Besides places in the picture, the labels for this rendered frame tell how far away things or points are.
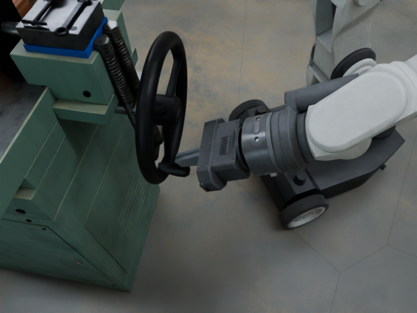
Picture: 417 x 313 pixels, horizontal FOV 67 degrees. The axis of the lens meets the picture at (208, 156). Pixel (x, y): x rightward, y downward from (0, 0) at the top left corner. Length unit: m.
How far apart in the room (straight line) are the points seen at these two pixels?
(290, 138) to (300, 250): 1.00
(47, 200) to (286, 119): 0.44
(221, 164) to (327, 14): 0.67
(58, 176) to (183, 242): 0.79
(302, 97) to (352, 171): 0.99
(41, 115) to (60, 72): 0.08
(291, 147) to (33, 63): 0.41
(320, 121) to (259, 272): 0.99
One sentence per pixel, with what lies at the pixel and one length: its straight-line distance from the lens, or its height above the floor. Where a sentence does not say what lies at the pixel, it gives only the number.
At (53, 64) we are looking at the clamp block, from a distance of 0.55.
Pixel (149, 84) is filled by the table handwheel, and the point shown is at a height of 0.94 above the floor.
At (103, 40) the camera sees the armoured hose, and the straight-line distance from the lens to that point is 0.53.
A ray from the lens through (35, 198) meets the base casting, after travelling 0.60.
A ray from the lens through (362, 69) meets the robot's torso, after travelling 1.03.
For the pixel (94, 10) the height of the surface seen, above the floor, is 1.00.
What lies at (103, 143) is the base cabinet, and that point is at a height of 0.65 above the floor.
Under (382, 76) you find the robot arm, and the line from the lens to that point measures 0.39.
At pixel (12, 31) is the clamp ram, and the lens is 0.64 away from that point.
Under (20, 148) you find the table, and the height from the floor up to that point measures 0.88.
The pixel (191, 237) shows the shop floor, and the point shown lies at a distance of 1.34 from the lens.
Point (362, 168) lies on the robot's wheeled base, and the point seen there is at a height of 0.17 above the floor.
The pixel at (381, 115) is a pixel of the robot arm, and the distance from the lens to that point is 0.38.
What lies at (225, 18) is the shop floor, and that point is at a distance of 2.35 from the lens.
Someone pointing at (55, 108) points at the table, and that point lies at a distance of 0.60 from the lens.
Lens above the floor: 1.27
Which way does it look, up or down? 57 degrees down
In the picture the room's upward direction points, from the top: straight up
